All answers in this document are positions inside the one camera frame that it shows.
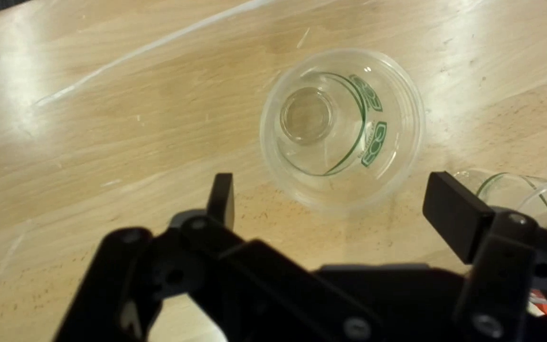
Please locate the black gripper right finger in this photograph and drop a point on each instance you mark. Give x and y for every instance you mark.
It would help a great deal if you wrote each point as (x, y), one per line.
(456, 214)

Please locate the clear plastic cup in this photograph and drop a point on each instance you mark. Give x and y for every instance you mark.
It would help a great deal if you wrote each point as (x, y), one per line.
(500, 189)
(342, 130)

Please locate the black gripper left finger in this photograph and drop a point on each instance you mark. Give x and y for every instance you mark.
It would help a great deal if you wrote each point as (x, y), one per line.
(221, 200)

